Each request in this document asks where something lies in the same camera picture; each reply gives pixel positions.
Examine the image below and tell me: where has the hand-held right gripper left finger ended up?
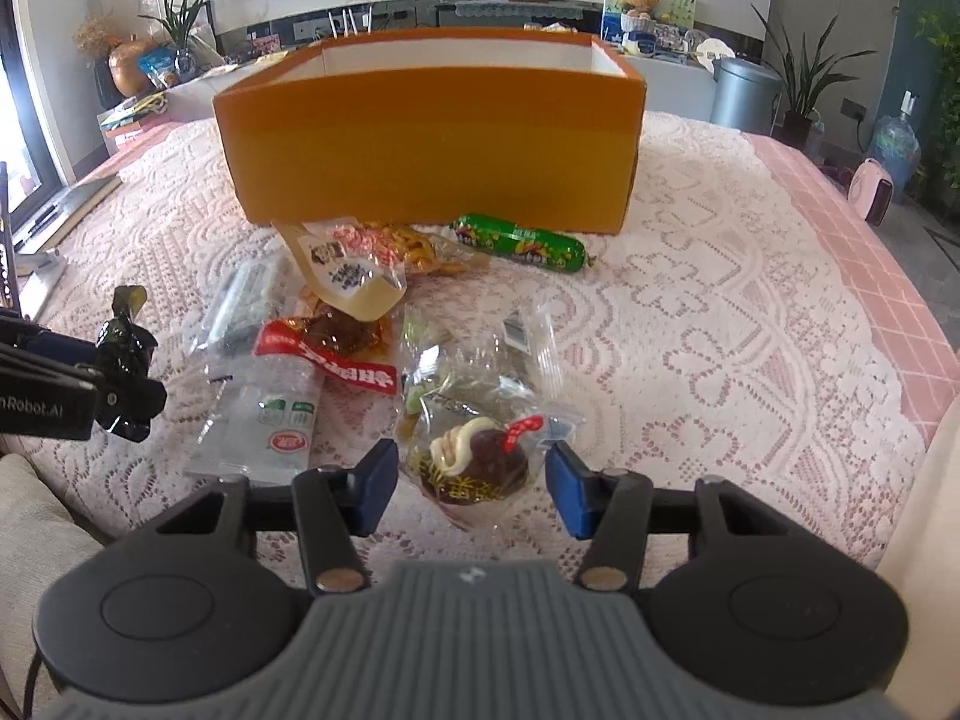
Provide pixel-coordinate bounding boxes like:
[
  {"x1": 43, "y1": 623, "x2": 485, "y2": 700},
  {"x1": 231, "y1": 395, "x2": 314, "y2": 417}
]
[{"x1": 154, "y1": 439, "x2": 400, "y2": 593}]

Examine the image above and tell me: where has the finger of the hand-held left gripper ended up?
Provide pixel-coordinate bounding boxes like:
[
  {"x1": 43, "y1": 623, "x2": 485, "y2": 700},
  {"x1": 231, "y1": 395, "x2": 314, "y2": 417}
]
[{"x1": 94, "y1": 285, "x2": 167, "y2": 442}]

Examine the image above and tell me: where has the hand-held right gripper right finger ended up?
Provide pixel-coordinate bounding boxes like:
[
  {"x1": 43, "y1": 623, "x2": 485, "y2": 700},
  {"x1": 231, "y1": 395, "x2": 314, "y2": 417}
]
[{"x1": 544, "y1": 441, "x2": 807, "y2": 592}]

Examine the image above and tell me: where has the chocolate pastry packet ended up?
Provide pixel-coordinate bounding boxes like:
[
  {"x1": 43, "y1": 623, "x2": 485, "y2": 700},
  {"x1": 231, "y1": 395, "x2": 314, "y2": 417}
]
[{"x1": 401, "y1": 382, "x2": 586, "y2": 515}]

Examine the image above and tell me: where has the clear packet with green labels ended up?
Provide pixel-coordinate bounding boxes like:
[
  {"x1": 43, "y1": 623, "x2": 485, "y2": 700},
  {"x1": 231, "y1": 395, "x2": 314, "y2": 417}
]
[{"x1": 184, "y1": 356, "x2": 325, "y2": 485}]

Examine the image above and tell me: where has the clear packet with grey contents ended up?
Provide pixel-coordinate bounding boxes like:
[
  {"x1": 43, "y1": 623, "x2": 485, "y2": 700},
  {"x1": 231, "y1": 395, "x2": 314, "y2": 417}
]
[{"x1": 191, "y1": 259, "x2": 290, "y2": 361}]

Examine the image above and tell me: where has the red label brown snack packet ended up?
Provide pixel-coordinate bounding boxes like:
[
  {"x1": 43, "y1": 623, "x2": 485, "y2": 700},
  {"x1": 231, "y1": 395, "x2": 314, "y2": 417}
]
[{"x1": 253, "y1": 300, "x2": 397, "y2": 391}]

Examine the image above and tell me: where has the clear packet with green snack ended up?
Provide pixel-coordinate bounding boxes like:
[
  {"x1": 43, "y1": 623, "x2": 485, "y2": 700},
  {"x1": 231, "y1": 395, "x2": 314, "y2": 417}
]
[{"x1": 397, "y1": 300, "x2": 560, "y2": 421}]

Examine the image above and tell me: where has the beige snack packet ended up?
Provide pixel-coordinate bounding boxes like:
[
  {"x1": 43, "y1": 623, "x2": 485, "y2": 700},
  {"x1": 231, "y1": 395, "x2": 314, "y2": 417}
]
[{"x1": 271, "y1": 219, "x2": 410, "y2": 316}]

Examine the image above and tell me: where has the yellow snack packet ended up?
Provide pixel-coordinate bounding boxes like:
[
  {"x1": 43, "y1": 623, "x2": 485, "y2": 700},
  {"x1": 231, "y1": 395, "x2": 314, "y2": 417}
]
[{"x1": 360, "y1": 221, "x2": 488, "y2": 278}]

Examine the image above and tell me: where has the green sausage stick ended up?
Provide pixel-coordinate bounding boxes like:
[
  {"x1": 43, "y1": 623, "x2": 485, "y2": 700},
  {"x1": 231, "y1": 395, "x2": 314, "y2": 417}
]
[{"x1": 450, "y1": 214, "x2": 593, "y2": 273}]

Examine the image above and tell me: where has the orange cardboard box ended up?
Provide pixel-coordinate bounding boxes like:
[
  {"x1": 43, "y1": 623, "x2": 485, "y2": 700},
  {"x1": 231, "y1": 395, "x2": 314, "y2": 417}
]
[{"x1": 212, "y1": 26, "x2": 646, "y2": 236}]

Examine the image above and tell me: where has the beige fabric seat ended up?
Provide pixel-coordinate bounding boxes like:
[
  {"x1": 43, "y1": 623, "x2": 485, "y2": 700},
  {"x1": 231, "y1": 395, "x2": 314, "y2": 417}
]
[{"x1": 0, "y1": 454, "x2": 98, "y2": 691}]

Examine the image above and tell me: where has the white lace tablecloth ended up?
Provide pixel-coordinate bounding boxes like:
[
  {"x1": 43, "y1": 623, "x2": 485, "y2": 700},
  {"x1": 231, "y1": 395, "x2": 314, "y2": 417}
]
[{"x1": 0, "y1": 111, "x2": 931, "y2": 586}]

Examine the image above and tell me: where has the bronze vase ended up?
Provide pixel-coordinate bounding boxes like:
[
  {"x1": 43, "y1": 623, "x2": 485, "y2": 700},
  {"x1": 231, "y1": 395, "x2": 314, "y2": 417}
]
[{"x1": 109, "y1": 37, "x2": 162, "y2": 98}]

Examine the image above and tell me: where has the dried flower bunch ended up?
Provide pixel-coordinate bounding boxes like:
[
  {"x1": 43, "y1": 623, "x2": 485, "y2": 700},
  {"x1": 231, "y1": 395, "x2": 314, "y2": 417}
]
[{"x1": 75, "y1": 15, "x2": 121, "y2": 57}]

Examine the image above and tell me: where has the potted plant in glass vase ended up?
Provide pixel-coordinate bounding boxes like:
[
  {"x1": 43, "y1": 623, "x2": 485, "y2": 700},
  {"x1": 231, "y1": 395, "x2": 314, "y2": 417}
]
[{"x1": 139, "y1": 0, "x2": 215, "y2": 80}]

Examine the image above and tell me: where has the pink checked tablecloth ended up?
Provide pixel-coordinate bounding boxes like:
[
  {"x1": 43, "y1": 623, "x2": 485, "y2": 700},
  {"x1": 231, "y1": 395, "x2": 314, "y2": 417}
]
[{"x1": 739, "y1": 131, "x2": 960, "y2": 421}]

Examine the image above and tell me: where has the white router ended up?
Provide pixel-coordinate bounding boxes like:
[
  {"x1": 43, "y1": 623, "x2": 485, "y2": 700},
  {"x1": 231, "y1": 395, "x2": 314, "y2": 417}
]
[{"x1": 326, "y1": 6, "x2": 376, "y2": 38}]

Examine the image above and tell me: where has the white low cabinet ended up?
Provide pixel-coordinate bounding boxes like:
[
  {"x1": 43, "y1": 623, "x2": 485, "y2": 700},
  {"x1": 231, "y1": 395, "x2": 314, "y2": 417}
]
[{"x1": 165, "y1": 0, "x2": 721, "y2": 125}]

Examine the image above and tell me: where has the pale pink heater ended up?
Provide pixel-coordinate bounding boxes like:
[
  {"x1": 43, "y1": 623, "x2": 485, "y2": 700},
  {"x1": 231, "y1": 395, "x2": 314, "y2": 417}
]
[{"x1": 846, "y1": 157, "x2": 899, "y2": 224}]

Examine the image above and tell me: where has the grey trash can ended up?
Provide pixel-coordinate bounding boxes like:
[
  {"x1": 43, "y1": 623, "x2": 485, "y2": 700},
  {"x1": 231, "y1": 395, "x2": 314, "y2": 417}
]
[{"x1": 709, "y1": 58, "x2": 782, "y2": 140}]

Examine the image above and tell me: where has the blue water jug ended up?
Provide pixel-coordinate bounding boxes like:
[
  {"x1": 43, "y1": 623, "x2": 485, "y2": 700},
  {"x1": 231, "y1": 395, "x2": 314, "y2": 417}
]
[{"x1": 868, "y1": 90, "x2": 922, "y2": 200}]

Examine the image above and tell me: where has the potted snake plant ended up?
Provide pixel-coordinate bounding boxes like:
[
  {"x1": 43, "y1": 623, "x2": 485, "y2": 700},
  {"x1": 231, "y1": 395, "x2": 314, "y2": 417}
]
[{"x1": 750, "y1": 4, "x2": 878, "y2": 143}]

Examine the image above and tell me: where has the leafy green plant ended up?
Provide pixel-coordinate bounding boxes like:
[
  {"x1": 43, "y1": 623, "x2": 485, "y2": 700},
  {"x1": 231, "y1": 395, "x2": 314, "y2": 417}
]
[{"x1": 911, "y1": 7, "x2": 960, "y2": 188}]

